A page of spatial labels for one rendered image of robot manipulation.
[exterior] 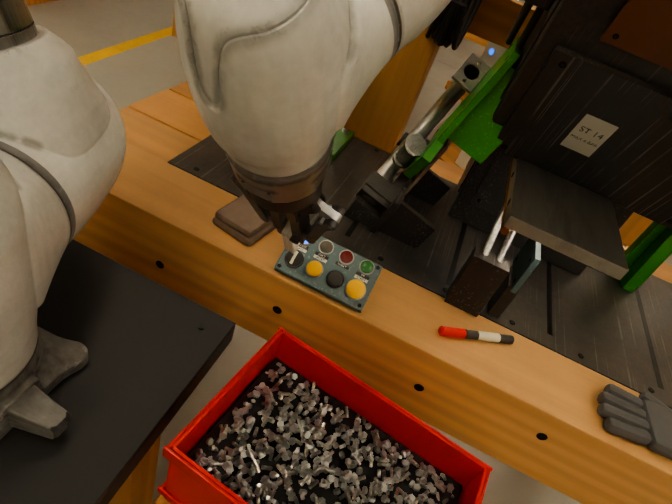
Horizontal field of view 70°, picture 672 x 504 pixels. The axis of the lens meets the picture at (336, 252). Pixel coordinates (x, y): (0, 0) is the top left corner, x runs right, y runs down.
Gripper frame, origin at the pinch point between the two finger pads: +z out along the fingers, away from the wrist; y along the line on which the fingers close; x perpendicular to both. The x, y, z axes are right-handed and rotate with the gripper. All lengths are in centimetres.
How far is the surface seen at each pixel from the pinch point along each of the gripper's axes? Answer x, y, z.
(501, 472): -10, 80, 118
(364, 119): 47, -8, 44
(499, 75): 34.4, 15.4, -2.0
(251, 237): 0.2, -8.3, 13.0
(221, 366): -22, -22, 109
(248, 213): 3.7, -11.0, 13.7
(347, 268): 2.1, 7.7, 11.3
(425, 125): 36.1, 7.9, 19.3
